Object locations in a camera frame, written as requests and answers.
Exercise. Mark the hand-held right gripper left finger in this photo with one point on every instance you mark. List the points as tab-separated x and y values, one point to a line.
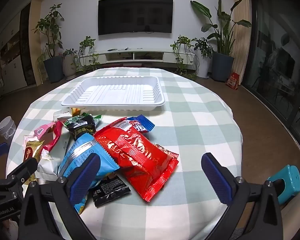
85	177

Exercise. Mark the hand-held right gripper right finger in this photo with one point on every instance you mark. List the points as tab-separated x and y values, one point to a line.
216	180

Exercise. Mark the gold snack packet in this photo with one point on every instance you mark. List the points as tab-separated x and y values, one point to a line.
32	150

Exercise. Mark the black snack packet white text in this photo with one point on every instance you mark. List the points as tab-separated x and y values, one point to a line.
110	190

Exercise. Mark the large white snack packet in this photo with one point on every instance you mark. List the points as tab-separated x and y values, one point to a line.
52	162

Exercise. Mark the light blue snack packet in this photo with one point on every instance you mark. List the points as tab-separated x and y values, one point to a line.
82	147

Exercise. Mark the pink snack packet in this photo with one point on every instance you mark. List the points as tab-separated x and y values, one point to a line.
43	130

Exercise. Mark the black snack packet yellow text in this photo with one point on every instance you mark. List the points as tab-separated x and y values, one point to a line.
83	130

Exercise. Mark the large red snack packet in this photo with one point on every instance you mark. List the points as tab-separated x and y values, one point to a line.
135	155

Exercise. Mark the brown red chocolate packet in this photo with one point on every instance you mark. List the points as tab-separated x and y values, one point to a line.
168	152

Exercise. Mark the green snack packet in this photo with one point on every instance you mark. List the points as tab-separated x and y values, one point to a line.
72	122

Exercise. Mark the orange snack packet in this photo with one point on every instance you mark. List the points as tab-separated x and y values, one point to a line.
75	111

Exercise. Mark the blue roll cake packet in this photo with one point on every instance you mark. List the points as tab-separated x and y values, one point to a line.
142	125

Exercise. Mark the white plastic tray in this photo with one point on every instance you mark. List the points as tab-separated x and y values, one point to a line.
115	92

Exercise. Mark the white trash bin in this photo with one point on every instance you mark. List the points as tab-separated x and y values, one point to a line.
6	127

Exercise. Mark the teal plastic stool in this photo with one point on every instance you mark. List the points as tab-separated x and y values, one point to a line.
292	180

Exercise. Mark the white storage cabinet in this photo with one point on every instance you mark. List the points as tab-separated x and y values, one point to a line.
7	55

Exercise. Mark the tall potted plant dark pot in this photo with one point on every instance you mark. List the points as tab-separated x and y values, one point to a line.
53	68

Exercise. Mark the red paper bag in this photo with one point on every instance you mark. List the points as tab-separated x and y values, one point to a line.
233	81

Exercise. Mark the small plant in grey pot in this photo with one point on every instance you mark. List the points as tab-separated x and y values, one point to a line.
69	66

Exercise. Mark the bushy plant in white pot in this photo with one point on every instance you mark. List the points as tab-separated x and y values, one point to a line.
203	67

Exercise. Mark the large-leaf plant in dark pot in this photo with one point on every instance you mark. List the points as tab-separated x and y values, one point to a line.
221	66

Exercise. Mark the white television cabinet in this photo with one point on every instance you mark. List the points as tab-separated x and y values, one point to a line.
120	55

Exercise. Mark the trailing vine plant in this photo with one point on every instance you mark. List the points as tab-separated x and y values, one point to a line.
86	43
182	42

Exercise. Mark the glass sliding door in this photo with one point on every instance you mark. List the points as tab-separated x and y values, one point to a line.
277	55

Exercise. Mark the beige curtain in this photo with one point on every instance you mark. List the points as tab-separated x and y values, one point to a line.
241	5

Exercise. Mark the black wall television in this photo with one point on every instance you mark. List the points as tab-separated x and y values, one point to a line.
135	15

